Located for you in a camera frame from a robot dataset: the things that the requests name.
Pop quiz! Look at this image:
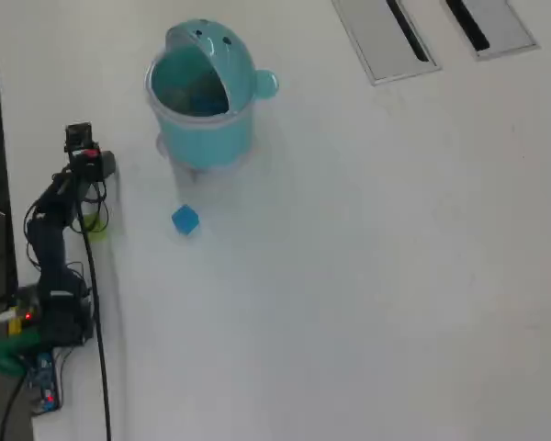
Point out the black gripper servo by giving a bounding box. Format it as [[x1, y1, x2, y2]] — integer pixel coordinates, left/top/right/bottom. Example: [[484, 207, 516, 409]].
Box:
[[68, 150, 118, 183]]

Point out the green lego cube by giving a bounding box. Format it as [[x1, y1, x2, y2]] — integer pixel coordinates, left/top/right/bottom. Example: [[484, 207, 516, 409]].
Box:
[[83, 211, 110, 241]]

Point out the blue lego cube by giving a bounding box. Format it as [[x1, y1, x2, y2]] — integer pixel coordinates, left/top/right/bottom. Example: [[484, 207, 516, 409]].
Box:
[[171, 204, 201, 236]]

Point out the teal domed plastic bin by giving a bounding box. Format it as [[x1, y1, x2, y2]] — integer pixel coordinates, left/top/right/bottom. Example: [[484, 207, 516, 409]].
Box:
[[143, 17, 280, 172]]

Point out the controller board with red LED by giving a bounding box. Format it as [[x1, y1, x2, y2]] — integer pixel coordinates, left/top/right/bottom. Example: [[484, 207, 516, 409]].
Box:
[[17, 283, 45, 330]]

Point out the green table clamp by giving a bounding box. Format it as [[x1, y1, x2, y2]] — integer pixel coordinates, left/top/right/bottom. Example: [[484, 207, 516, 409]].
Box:
[[0, 333, 42, 378]]

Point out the blue circuit board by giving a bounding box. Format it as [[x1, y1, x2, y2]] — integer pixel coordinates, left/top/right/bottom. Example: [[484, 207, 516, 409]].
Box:
[[25, 351, 63, 414]]

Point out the thick black camera cable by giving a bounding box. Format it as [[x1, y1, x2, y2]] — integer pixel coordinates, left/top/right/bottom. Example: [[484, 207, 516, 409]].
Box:
[[75, 183, 114, 441]]

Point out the white cable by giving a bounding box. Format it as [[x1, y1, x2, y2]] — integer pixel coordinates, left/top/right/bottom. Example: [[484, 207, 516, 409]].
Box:
[[0, 308, 18, 344]]

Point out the thin black power cable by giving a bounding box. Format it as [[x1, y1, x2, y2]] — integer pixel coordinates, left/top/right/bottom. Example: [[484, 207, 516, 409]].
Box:
[[0, 376, 28, 441]]

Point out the grey table cable hatch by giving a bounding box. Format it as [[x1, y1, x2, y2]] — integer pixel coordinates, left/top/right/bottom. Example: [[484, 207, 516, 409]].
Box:
[[443, 0, 541, 62], [331, 0, 442, 86]]

